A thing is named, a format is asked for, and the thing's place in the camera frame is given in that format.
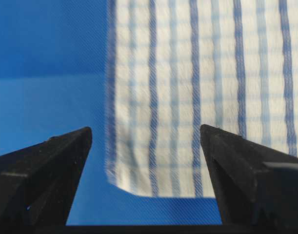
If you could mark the white blue-striped towel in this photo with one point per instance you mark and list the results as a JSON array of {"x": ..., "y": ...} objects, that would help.
[{"x": 174, "y": 65}]

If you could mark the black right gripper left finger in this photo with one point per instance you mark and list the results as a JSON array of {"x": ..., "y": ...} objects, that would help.
[{"x": 38, "y": 183}]

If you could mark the blue table cloth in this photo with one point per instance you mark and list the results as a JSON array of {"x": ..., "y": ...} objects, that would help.
[{"x": 52, "y": 80}]

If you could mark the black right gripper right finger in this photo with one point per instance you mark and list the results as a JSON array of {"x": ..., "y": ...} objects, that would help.
[{"x": 256, "y": 187}]

